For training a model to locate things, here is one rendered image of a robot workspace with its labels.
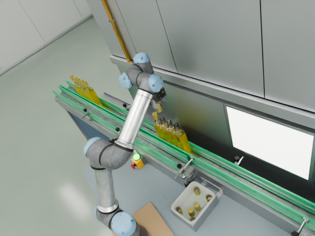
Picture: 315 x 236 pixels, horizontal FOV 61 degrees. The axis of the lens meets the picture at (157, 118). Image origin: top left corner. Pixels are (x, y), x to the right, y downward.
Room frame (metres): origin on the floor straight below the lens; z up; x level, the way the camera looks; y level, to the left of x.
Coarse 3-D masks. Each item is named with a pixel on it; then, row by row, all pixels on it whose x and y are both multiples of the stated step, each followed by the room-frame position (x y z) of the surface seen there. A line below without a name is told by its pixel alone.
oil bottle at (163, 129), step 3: (162, 126) 1.22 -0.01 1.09; (165, 126) 1.21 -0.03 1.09; (162, 129) 1.22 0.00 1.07; (165, 129) 1.20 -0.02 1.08; (162, 132) 1.23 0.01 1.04; (165, 132) 1.20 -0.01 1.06; (165, 135) 1.21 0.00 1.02; (165, 138) 1.22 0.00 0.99; (168, 138) 1.20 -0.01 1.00; (168, 141) 1.21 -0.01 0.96
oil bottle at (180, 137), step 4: (176, 132) 1.12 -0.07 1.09; (180, 132) 1.11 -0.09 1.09; (184, 132) 1.12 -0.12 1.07; (176, 136) 1.12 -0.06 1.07; (180, 136) 1.10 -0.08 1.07; (184, 136) 1.11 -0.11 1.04; (176, 140) 1.13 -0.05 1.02; (180, 140) 1.10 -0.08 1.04; (184, 140) 1.11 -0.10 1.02; (180, 144) 1.10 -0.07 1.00; (184, 144) 1.10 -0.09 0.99; (188, 144) 1.12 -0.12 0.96; (180, 148) 1.12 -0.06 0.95; (184, 148) 1.10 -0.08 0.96; (188, 148) 1.11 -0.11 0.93; (188, 152) 1.11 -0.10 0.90
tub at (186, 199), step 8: (192, 184) 0.93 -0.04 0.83; (200, 184) 0.90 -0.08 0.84; (184, 192) 0.89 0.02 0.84; (192, 192) 0.91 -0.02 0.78; (208, 192) 0.84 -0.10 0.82; (176, 200) 0.86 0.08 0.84; (184, 200) 0.88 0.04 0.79; (192, 200) 0.87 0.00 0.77; (200, 200) 0.85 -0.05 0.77; (184, 208) 0.84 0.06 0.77; (184, 216) 0.79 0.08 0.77; (192, 224) 0.71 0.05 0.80
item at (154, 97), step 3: (162, 87) 1.19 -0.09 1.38; (162, 90) 1.17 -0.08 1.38; (156, 93) 1.16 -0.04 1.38; (159, 93) 1.17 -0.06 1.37; (162, 93) 1.17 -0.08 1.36; (165, 93) 1.18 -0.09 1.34; (153, 96) 1.17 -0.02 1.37; (156, 96) 1.16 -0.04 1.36; (159, 96) 1.16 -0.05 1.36; (162, 96) 1.17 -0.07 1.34; (156, 99) 1.15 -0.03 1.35; (159, 99) 1.16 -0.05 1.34
